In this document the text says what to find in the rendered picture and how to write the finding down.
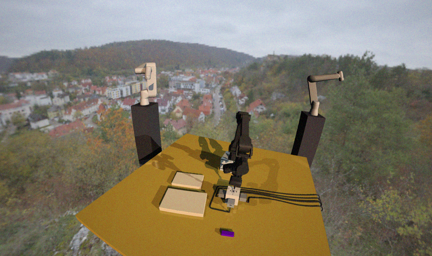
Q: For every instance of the purple rectangular block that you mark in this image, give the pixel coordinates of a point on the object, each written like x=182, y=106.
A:
x=227, y=233

